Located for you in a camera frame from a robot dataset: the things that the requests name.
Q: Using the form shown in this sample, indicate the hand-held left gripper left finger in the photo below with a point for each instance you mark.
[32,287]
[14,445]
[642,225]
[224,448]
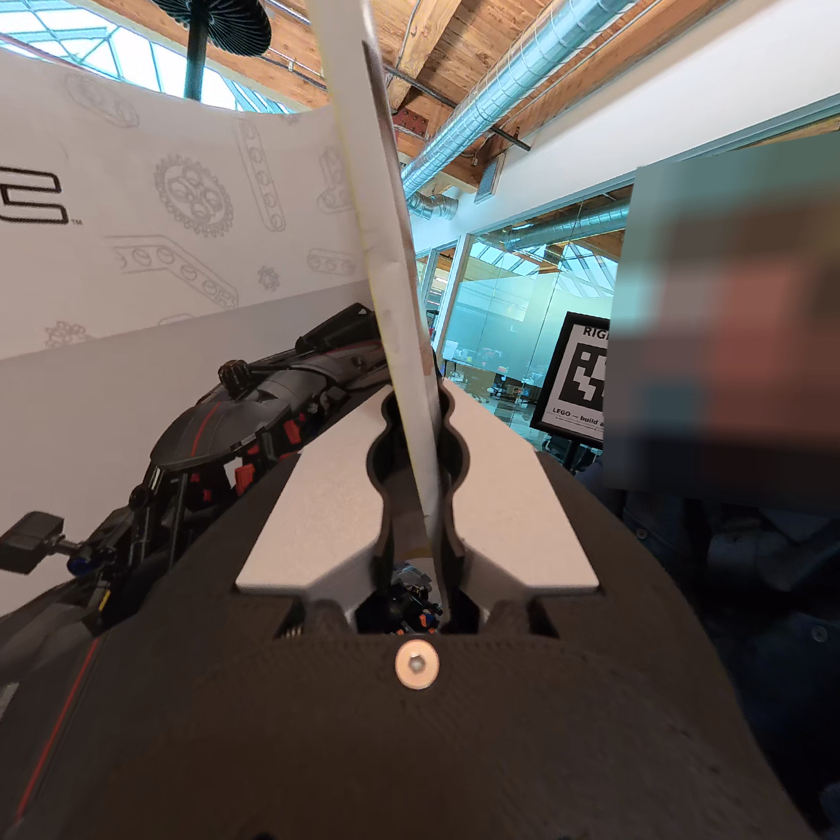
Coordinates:
[315,518]

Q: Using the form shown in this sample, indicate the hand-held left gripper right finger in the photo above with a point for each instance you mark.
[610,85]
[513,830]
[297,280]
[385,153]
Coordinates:
[518,518]

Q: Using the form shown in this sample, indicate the lego car chassis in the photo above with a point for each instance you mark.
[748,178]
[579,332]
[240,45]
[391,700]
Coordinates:
[410,600]

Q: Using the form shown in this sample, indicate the lego instruction booklet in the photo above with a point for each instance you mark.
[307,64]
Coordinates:
[131,295]

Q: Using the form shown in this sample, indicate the black framed marker sign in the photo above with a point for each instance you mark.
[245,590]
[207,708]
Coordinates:
[571,394]

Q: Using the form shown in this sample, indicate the person's dark blue jacket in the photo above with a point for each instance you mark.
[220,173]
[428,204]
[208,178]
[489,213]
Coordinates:
[754,623]

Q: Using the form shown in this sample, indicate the black metal pole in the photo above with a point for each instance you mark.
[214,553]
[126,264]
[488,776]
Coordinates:
[193,59]

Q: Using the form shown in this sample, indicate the silver air duct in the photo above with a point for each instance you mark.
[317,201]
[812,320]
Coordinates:
[499,98]

